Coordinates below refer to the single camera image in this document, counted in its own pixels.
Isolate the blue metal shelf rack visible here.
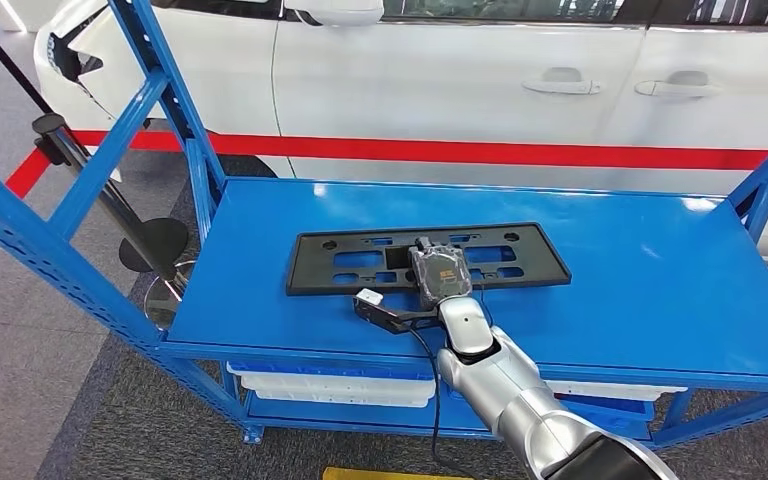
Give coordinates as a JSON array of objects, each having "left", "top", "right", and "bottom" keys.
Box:
[{"left": 0, "top": 0, "right": 768, "bottom": 452}]

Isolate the black round stanchion base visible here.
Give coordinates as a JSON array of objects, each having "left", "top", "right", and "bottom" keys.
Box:
[{"left": 117, "top": 217, "right": 191, "bottom": 275}]

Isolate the black plastic plate frame part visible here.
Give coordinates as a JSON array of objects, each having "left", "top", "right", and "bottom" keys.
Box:
[{"left": 285, "top": 222, "right": 573, "bottom": 297}]

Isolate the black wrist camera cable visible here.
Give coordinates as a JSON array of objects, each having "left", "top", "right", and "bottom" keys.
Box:
[{"left": 410, "top": 327, "right": 478, "bottom": 480}]

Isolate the chrome stanchion post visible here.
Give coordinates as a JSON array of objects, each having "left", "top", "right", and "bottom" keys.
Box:
[{"left": 31, "top": 112, "right": 198, "bottom": 331}]

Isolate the yellow floor tape square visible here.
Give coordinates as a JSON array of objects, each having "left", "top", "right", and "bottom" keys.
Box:
[{"left": 322, "top": 466, "right": 455, "bottom": 480}]

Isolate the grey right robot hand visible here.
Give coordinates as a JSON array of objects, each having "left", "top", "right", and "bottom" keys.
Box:
[{"left": 407, "top": 237, "right": 475, "bottom": 310}]

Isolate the white plastic bin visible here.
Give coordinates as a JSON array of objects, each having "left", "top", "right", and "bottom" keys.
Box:
[
  {"left": 226, "top": 367, "right": 437, "bottom": 402},
  {"left": 546, "top": 380, "right": 689, "bottom": 402},
  {"left": 254, "top": 390, "right": 432, "bottom": 409}
]

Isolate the white car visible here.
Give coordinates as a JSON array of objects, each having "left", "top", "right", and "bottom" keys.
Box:
[{"left": 32, "top": 0, "right": 768, "bottom": 270}]

